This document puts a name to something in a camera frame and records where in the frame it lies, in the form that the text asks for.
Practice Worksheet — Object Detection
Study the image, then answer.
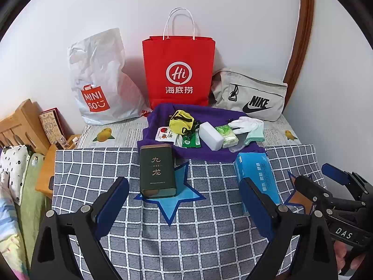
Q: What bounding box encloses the red paper carrier bag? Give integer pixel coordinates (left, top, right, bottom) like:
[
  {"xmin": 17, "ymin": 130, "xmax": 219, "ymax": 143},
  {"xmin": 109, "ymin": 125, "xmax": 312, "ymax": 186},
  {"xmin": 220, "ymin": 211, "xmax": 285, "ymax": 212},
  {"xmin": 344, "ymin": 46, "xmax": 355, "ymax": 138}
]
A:
[{"xmin": 142, "ymin": 7, "xmax": 216, "ymax": 109}]

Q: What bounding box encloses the white tomato print packet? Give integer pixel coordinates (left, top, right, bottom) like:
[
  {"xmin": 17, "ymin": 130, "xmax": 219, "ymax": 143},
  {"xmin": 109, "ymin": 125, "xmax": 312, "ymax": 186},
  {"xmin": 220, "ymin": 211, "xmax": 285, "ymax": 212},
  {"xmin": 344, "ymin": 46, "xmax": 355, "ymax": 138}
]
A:
[{"xmin": 153, "ymin": 126, "xmax": 177, "ymax": 146}]

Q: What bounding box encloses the white glove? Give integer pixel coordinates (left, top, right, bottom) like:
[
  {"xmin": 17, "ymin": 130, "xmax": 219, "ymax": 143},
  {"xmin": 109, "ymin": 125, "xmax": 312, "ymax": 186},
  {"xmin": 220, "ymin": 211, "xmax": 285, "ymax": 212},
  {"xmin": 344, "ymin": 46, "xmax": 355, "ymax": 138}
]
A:
[
  {"xmin": 228, "ymin": 116, "xmax": 257, "ymax": 130},
  {"xmin": 245, "ymin": 119, "xmax": 265, "ymax": 133}
]

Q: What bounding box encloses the green pocket tissue pack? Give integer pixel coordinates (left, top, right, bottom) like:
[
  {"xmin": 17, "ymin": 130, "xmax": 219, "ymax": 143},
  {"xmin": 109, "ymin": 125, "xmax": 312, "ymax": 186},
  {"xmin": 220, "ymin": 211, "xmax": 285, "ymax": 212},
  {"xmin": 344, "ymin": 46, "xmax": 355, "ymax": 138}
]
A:
[{"xmin": 215, "ymin": 124, "xmax": 239, "ymax": 149}]

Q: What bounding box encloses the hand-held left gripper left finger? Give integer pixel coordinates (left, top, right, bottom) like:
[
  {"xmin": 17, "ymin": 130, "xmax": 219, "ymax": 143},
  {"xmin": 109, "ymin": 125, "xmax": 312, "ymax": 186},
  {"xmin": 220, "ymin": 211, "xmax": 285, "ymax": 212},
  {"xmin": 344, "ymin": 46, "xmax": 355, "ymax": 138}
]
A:
[{"xmin": 29, "ymin": 176, "xmax": 130, "ymax": 280}]

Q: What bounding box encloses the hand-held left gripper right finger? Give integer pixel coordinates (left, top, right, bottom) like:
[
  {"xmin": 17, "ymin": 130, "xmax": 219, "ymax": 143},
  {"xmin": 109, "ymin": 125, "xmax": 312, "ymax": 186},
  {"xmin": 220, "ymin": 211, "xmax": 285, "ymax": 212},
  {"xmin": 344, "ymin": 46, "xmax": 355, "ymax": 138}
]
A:
[{"xmin": 239, "ymin": 177, "xmax": 340, "ymax": 280}]

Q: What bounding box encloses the brown wooden door frame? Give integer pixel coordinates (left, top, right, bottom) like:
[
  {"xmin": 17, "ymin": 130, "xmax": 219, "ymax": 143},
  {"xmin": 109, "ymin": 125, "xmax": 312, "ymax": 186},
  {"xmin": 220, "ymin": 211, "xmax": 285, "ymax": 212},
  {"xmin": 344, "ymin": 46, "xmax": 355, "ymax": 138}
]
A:
[{"xmin": 283, "ymin": 0, "xmax": 315, "ymax": 105}]

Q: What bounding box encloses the mint green cloth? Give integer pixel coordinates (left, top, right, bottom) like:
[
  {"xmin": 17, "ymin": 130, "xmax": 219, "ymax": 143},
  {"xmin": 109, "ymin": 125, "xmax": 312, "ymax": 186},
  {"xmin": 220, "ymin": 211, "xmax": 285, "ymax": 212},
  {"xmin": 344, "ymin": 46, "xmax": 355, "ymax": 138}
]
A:
[{"xmin": 242, "ymin": 130, "xmax": 266, "ymax": 146}]

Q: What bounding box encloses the pastel printed bedsheet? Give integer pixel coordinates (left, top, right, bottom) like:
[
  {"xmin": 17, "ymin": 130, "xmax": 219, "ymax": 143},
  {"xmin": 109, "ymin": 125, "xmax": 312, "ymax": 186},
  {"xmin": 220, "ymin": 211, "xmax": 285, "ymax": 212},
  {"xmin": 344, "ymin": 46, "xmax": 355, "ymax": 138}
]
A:
[{"xmin": 0, "ymin": 198, "xmax": 30, "ymax": 280}]

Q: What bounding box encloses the grey checked tablecloth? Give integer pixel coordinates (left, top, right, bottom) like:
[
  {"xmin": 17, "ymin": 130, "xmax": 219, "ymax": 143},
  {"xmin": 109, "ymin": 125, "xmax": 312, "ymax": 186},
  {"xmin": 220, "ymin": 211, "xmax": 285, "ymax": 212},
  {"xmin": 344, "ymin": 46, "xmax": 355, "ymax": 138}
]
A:
[{"xmin": 51, "ymin": 144, "xmax": 330, "ymax": 280}]

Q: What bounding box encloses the blue tissue box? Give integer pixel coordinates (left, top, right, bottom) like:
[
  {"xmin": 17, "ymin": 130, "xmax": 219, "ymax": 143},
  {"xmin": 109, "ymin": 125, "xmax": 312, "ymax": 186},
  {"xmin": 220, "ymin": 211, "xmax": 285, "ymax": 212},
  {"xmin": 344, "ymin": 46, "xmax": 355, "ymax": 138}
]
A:
[{"xmin": 234, "ymin": 152, "xmax": 283, "ymax": 214}]

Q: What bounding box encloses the white sponge block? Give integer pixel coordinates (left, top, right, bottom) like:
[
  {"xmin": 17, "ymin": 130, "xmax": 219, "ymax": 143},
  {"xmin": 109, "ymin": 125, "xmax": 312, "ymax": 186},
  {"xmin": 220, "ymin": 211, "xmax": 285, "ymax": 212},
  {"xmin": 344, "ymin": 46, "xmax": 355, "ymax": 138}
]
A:
[{"xmin": 199, "ymin": 121, "xmax": 224, "ymax": 151}]

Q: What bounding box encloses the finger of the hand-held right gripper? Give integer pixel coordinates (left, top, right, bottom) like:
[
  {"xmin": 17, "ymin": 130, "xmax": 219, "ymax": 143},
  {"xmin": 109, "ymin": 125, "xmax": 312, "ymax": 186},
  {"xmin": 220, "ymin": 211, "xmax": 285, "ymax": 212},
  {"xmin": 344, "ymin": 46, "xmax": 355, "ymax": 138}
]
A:
[
  {"xmin": 293, "ymin": 175, "xmax": 333, "ymax": 213},
  {"xmin": 321, "ymin": 163, "xmax": 368, "ymax": 194}
]

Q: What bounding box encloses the floral white pillow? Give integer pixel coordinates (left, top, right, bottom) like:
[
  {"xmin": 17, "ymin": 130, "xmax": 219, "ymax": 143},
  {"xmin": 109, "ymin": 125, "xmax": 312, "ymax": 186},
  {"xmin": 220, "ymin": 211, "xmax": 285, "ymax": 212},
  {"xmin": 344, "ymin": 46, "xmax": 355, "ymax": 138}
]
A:
[{"xmin": 0, "ymin": 145, "xmax": 32, "ymax": 206}]

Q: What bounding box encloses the person's right hand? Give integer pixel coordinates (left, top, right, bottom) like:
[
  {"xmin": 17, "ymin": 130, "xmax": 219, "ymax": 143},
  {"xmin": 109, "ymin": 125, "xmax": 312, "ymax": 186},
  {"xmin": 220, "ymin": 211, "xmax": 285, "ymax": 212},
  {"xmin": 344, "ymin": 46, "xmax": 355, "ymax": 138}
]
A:
[{"xmin": 334, "ymin": 241, "xmax": 360, "ymax": 275}]

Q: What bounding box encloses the white plastic shopping bag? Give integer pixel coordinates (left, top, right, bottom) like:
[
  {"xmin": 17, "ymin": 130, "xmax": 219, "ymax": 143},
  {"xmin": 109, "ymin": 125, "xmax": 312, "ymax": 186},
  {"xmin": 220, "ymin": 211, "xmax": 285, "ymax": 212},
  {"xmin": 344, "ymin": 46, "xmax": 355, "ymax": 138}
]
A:
[{"xmin": 68, "ymin": 28, "xmax": 152, "ymax": 125}]

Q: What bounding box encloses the green sachet packet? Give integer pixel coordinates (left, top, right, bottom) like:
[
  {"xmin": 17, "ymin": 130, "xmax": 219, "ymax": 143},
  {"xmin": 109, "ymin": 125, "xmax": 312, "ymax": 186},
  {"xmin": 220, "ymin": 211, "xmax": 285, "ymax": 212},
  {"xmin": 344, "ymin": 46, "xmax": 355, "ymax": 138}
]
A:
[{"xmin": 182, "ymin": 134, "xmax": 202, "ymax": 149}]

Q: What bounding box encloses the green blanket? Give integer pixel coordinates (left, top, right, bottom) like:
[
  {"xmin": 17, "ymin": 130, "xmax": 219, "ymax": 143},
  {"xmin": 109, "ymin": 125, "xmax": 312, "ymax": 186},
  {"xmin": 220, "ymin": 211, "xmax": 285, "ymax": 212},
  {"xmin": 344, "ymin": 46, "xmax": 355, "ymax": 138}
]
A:
[{"xmin": 17, "ymin": 152, "xmax": 53, "ymax": 280}]

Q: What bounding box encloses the purple towel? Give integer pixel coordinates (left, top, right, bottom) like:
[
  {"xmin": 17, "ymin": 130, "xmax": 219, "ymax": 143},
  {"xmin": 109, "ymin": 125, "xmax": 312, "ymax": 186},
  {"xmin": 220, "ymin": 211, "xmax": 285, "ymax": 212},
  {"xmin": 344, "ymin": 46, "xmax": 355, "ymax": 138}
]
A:
[{"xmin": 137, "ymin": 103, "xmax": 267, "ymax": 164}]

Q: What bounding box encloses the wooden bed headboard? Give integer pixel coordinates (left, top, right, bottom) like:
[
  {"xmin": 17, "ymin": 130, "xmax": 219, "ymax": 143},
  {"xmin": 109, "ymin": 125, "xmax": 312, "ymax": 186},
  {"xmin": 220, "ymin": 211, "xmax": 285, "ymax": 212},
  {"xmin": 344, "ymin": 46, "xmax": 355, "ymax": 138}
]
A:
[{"xmin": 0, "ymin": 99, "xmax": 50, "ymax": 155}]

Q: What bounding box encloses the grey waist bag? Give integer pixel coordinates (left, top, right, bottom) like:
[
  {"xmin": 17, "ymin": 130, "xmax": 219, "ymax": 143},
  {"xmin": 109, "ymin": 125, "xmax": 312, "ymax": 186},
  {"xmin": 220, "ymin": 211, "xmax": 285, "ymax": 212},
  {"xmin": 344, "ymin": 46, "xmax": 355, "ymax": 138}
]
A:
[{"xmin": 210, "ymin": 68, "xmax": 288, "ymax": 122}]

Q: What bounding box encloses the fruit print table cover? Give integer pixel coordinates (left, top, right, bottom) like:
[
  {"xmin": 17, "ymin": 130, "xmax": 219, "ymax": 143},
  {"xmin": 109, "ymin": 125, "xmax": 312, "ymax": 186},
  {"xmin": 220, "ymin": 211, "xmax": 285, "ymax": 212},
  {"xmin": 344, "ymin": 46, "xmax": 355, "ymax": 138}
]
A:
[{"xmin": 75, "ymin": 114, "xmax": 300, "ymax": 150}]

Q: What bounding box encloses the dark green tin box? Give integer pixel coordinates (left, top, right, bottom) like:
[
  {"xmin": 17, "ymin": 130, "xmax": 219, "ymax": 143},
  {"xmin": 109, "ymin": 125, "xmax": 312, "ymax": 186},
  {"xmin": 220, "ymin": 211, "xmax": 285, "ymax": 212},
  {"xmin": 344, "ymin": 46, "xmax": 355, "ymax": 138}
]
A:
[{"xmin": 139, "ymin": 144, "xmax": 177, "ymax": 199}]

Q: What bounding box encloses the yellow pouch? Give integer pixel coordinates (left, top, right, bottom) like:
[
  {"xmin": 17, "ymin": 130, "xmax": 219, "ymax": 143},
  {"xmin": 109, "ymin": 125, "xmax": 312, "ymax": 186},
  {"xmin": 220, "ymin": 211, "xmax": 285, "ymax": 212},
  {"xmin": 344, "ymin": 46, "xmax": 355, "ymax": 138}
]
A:
[{"xmin": 169, "ymin": 109, "xmax": 195, "ymax": 136}]

